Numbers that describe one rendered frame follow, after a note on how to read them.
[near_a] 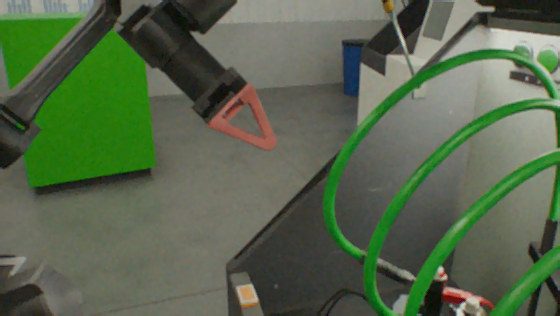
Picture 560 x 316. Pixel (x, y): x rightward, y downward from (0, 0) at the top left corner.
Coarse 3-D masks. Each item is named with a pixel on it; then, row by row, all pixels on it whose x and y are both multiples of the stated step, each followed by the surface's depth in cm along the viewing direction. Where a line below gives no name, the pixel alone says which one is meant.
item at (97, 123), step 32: (0, 32) 309; (32, 32) 318; (64, 32) 327; (32, 64) 324; (96, 64) 343; (128, 64) 354; (64, 96) 340; (96, 96) 350; (128, 96) 361; (64, 128) 346; (96, 128) 357; (128, 128) 369; (32, 160) 343; (64, 160) 353; (96, 160) 365; (128, 160) 376
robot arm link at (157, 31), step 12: (168, 0) 53; (156, 12) 52; (168, 12) 54; (180, 12) 54; (144, 24) 52; (156, 24) 52; (168, 24) 53; (180, 24) 54; (192, 24) 54; (144, 36) 52; (156, 36) 52; (168, 36) 52; (180, 36) 53; (192, 36) 54; (144, 48) 53; (156, 48) 53; (168, 48) 52; (156, 60) 53; (168, 60) 53
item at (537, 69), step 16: (496, 48) 58; (448, 64) 56; (528, 64) 60; (416, 80) 56; (544, 80) 61; (400, 96) 56; (384, 112) 56; (368, 128) 56; (352, 144) 56; (336, 160) 57; (336, 176) 57; (336, 240) 60; (352, 256) 62
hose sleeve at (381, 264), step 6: (366, 252) 63; (360, 258) 62; (378, 258) 64; (378, 264) 63; (384, 264) 64; (390, 264) 65; (378, 270) 64; (384, 270) 64; (390, 270) 64; (396, 270) 65; (384, 276) 65; (390, 276) 64; (396, 276) 65; (402, 276) 65
